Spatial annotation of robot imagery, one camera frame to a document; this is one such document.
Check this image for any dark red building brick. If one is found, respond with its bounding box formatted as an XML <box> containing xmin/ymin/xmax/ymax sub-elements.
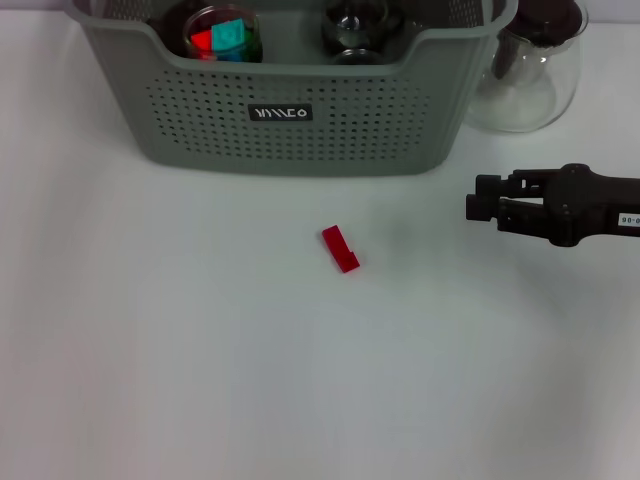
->
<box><xmin>321</xmin><ymin>224</ymin><xmax>361</xmax><ymax>275</ymax></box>

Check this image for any grey-green perforated storage bin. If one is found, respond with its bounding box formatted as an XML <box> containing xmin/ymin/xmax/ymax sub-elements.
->
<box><xmin>69</xmin><ymin>0</ymin><xmax>521</xmax><ymax>177</ymax></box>

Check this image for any glass teacup black sleeve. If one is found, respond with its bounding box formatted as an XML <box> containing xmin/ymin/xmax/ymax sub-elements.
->
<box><xmin>322</xmin><ymin>0</ymin><xmax>404</xmax><ymax>52</ymax></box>
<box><xmin>182</xmin><ymin>4</ymin><xmax>264</xmax><ymax>64</ymax></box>
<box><xmin>331</xmin><ymin>47</ymin><xmax>387</xmax><ymax>67</ymax></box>

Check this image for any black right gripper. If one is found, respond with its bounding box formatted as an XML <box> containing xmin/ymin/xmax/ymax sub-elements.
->
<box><xmin>464</xmin><ymin>162</ymin><xmax>640</xmax><ymax>248</ymax></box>

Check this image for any teal building brick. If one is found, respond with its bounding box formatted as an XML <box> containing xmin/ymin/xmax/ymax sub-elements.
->
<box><xmin>210</xmin><ymin>20</ymin><xmax>251</xmax><ymax>56</ymax></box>

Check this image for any glass carafe black lid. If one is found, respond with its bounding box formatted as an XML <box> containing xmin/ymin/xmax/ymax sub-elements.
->
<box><xmin>464</xmin><ymin>0</ymin><xmax>590</xmax><ymax>134</ymax></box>

